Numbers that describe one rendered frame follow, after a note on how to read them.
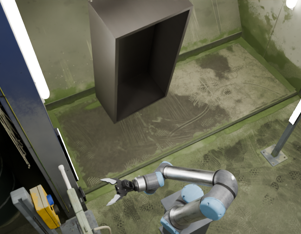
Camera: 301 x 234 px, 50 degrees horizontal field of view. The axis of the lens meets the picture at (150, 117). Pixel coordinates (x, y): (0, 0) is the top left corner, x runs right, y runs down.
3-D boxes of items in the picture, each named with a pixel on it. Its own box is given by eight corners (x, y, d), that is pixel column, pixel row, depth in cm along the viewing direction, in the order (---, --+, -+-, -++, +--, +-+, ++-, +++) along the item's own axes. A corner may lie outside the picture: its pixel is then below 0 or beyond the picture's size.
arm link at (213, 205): (188, 218, 220) (243, 198, 155) (172, 238, 212) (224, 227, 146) (171, 203, 222) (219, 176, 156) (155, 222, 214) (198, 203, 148)
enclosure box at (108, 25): (95, 95, 312) (87, 0, 206) (147, 70, 332) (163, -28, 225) (113, 124, 301) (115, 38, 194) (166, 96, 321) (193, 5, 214)
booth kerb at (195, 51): (46, 113, 361) (43, 106, 351) (46, 112, 362) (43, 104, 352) (240, 39, 437) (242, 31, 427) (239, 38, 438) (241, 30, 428)
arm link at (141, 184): (146, 188, 186) (142, 172, 190) (138, 190, 184) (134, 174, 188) (144, 192, 194) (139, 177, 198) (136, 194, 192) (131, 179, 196)
